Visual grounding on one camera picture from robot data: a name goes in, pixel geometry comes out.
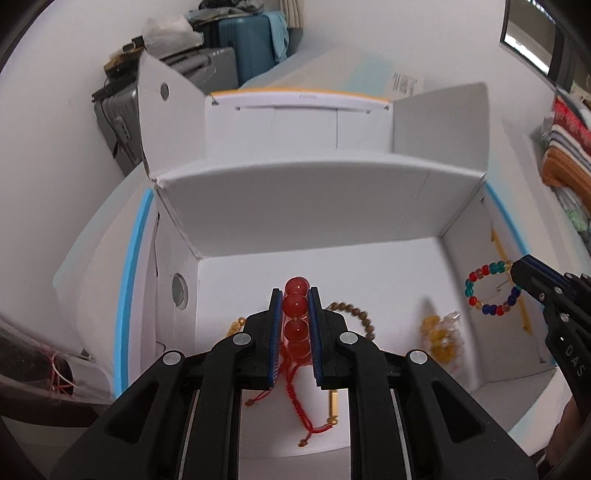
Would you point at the dark framed window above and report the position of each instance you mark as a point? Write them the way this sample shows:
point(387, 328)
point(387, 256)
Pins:
point(535, 37)

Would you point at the pile of dark clothes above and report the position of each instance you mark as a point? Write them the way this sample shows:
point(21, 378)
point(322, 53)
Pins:
point(231, 8)

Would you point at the person's right hand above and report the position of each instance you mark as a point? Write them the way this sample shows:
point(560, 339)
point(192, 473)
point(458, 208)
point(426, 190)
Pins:
point(565, 429)

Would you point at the light blue cloth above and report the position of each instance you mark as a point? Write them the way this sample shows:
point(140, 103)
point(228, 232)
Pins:
point(278, 34)

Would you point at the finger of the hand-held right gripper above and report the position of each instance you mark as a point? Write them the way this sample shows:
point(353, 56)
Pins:
point(538, 284)
point(556, 274)

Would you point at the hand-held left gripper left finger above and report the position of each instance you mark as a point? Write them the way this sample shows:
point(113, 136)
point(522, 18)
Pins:
point(275, 332)

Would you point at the grey suitcase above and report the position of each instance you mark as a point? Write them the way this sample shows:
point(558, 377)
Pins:
point(124, 120)

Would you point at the beige curtain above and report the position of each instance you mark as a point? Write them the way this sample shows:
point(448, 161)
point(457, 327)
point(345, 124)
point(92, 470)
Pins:
point(288, 5)

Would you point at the clear plastic bag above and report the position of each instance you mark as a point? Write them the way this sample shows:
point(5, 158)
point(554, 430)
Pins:
point(41, 364)

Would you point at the white cardboard box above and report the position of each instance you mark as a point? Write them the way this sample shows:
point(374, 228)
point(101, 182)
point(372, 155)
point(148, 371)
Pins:
point(300, 203)

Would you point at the floral quilt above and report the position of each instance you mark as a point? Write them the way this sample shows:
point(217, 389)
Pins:
point(577, 212)

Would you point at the stack of folded textiles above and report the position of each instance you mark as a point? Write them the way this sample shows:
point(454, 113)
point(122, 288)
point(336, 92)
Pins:
point(568, 143)

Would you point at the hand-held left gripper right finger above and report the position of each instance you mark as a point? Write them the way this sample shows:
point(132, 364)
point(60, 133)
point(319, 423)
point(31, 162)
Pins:
point(316, 332)

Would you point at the gold charm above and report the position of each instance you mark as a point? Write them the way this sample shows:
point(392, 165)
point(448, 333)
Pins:
point(234, 327)

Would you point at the white plastic bag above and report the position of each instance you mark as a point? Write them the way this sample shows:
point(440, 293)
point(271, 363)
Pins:
point(168, 32)

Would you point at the blue suitcase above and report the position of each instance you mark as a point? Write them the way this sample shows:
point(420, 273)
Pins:
point(249, 46)

